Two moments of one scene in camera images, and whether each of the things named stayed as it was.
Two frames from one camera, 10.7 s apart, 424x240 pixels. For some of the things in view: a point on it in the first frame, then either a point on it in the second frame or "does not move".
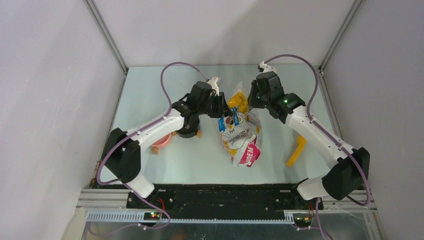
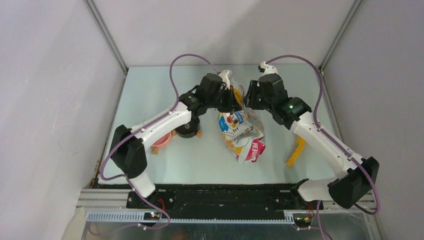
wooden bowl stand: x=155 y=150 does not move
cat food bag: x=240 y=129 does not move
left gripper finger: x=223 y=105 → x=232 y=93
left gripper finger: x=226 y=111 → x=235 y=106
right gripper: x=251 y=100 does not move
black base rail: x=223 y=198 does not move
